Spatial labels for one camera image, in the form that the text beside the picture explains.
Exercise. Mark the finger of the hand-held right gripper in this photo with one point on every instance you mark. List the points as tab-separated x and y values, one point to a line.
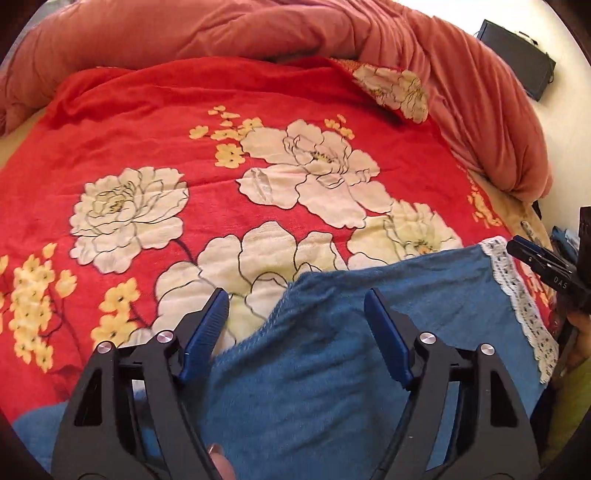
538	264
526	243

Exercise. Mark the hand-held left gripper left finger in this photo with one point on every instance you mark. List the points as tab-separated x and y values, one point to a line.
210	325

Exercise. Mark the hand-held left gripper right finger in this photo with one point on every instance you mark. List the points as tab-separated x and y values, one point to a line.
388	341

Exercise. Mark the blue pants with lace trim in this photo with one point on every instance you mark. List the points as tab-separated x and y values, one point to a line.
323	369

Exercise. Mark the person's right hand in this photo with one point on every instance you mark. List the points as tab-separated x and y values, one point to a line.
579	344

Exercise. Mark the person's left hand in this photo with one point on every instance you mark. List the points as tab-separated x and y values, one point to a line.
222	464

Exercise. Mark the yellow-green cloth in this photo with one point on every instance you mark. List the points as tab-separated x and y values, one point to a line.
572	415

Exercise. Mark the black television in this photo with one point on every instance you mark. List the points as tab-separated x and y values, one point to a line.
517	57

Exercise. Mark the red floral blanket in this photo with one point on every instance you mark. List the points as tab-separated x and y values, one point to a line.
161	138

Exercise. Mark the salmon pink quilt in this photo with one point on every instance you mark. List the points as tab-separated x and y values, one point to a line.
231	32

